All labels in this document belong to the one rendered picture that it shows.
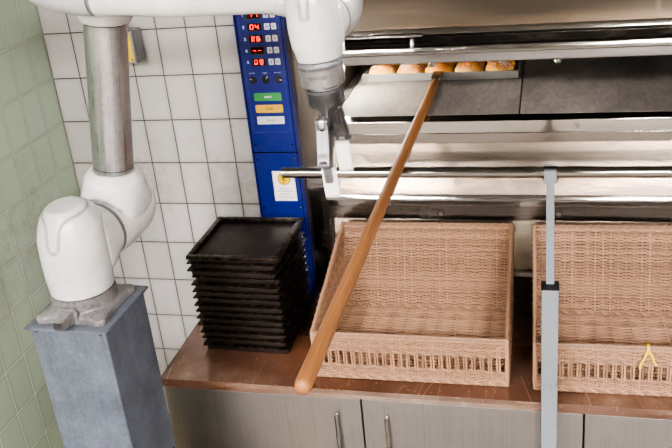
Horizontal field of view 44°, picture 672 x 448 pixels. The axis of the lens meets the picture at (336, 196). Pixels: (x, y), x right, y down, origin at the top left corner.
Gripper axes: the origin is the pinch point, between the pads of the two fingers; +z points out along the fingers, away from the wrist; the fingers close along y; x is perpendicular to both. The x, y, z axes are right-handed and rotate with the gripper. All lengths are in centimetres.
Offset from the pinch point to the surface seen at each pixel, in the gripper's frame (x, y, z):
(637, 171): 64, -45, 22
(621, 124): 63, -82, 23
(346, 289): 4.1, 22.6, 13.7
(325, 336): 3.8, 38.9, 13.4
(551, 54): 44, -68, -4
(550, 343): 41, -22, 57
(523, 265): 33, -80, 67
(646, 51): 68, -68, -2
